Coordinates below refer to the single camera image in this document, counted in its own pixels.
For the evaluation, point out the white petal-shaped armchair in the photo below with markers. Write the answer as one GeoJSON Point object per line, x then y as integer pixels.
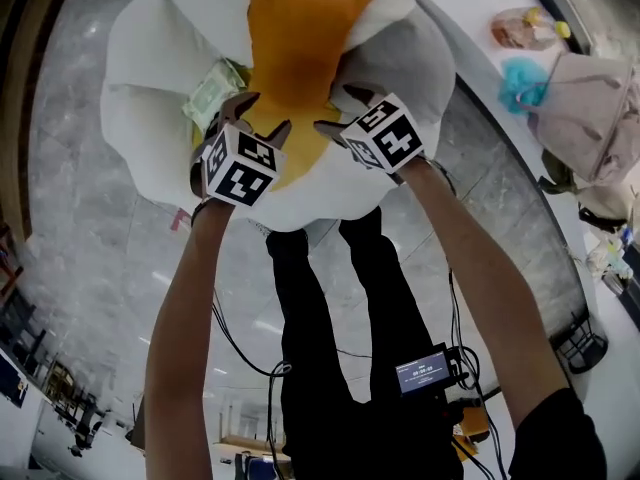
{"type": "Point", "coordinates": [150, 128]}

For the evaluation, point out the orange pillow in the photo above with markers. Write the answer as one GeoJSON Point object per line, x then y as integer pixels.
{"type": "Point", "coordinates": [300, 43]}

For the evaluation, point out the person's left forearm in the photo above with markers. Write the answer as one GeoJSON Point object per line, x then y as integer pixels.
{"type": "Point", "coordinates": [180, 343]}

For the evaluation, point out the wooden step platform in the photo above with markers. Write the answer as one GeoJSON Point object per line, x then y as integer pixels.
{"type": "Point", "coordinates": [25, 93]}

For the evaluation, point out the black wristband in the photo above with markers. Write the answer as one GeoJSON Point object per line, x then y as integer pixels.
{"type": "Point", "coordinates": [199, 210]}

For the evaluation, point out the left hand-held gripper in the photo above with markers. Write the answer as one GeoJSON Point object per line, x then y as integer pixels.
{"type": "Point", "coordinates": [240, 168]}

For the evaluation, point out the black screen device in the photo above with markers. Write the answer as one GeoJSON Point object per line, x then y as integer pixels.
{"type": "Point", "coordinates": [425, 373]}

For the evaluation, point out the beige handbag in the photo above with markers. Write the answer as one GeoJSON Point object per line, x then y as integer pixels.
{"type": "Point", "coordinates": [602, 208]}

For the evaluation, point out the pink backpack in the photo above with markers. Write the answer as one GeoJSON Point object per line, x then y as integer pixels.
{"type": "Point", "coordinates": [590, 113]}

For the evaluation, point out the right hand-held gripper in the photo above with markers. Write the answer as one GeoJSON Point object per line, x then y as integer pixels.
{"type": "Point", "coordinates": [387, 135]}

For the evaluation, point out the yellow seat pad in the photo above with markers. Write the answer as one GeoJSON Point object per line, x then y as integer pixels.
{"type": "Point", "coordinates": [300, 158]}

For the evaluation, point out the orange drink bottle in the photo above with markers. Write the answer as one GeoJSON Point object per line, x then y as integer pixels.
{"type": "Point", "coordinates": [520, 30]}

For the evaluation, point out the pale green wipes packet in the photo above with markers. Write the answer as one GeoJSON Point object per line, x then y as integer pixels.
{"type": "Point", "coordinates": [212, 93]}

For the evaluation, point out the black metal stool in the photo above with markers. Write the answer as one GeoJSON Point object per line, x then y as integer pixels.
{"type": "Point", "coordinates": [582, 343]}

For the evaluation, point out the olive green bag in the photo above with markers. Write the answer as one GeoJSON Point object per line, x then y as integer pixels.
{"type": "Point", "coordinates": [557, 175]}

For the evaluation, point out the brown wooden stool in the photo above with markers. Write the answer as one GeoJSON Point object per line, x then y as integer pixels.
{"type": "Point", "coordinates": [10, 263]}

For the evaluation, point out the person's right forearm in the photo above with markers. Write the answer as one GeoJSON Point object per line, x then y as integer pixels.
{"type": "Point", "coordinates": [490, 293]}

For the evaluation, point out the person's black trousers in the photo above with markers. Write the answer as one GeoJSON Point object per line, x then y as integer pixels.
{"type": "Point", "coordinates": [340, 368]}

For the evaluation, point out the teal fluffy duster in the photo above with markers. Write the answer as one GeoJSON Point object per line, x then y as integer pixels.
{"type": "Point", "coordinates": [522, 85]}

